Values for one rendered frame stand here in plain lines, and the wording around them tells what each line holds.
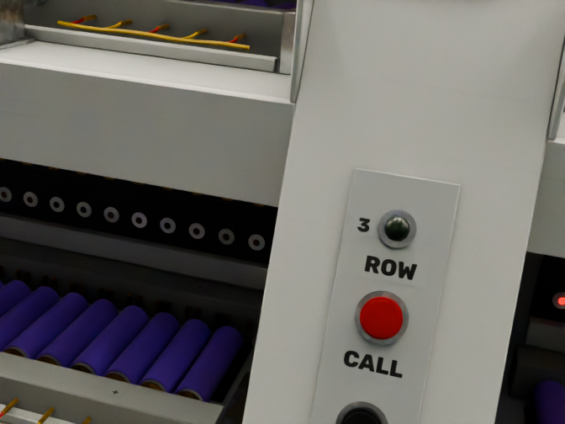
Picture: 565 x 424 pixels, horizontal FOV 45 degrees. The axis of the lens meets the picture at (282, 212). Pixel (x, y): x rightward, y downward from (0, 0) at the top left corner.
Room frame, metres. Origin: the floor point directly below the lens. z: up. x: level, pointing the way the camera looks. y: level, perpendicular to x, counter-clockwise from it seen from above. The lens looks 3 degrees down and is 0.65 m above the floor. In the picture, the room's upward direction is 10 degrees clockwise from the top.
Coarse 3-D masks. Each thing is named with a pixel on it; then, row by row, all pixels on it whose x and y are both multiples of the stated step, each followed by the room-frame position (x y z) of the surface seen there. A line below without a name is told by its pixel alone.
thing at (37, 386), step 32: (0, 352) 0.36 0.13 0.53; (0, 384) 0.34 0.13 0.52; (32, 384) 0.34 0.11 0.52; (64, 384) 0.34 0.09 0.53; (96, 384) 0.34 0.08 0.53; (128, 384) 0.34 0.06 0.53; (0, 416) 0.33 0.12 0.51; (64, 416) 0.34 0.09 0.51; (96, 416) 0.33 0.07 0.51; (128, 416) 0.33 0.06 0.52; (160, 416) 0.32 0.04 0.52; (192, 416) 0.32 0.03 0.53
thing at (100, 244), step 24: (0, 216) 0.48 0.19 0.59; (24, 240) 0.48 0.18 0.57; (48, 240) 0.48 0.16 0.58; (72, 240) 0.47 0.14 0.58; (96, 240) 0.47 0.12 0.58; (120, 240) 0.46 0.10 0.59; (144, 264) 0.46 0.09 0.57; (168, 264) 0.46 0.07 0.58; (192, 264) 0.45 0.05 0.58; (216, 264) 0.45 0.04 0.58; (240, 264) 0.44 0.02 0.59; (264, 264) 0.44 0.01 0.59; (264, 288) 0.44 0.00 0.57; (240, 384) 0.34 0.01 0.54; (240, 408) 0.33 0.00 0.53
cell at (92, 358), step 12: (120, 312) 0.42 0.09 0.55; (132, 312) 0.41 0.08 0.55; (144, 312) 0.42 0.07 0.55; (120, 324) 0.40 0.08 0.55; (132, 324) 0.41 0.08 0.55; (144, 324) 0.42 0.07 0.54; (108, 336) 0.39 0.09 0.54; (120, 336) 0.39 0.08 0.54; (132, 336) 0.40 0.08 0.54; (96, 348) 0.38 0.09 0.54; (108, 348) 0.38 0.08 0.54; (120, 348) 0.39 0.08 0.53; (84, 360) 0.36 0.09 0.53; (96, 360) 0.37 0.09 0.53; (108, 360) 0.38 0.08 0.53; (96, 372) 0.36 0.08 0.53
